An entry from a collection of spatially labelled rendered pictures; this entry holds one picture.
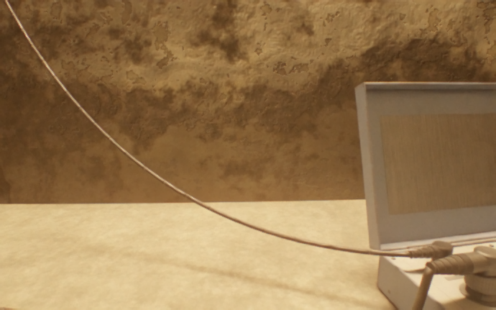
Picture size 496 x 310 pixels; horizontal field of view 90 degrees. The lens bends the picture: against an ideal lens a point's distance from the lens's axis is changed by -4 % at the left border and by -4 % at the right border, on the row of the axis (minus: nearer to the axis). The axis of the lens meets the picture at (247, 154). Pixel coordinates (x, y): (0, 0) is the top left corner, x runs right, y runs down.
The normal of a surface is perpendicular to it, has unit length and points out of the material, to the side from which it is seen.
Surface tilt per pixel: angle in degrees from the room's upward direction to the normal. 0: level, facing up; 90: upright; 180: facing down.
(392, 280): 90
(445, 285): 0
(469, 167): 75
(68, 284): 0
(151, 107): 90
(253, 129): 90
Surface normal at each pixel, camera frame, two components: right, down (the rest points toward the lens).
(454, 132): 0.11, -0.10
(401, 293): -0.99, 0.04
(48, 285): -0.03, -0.99
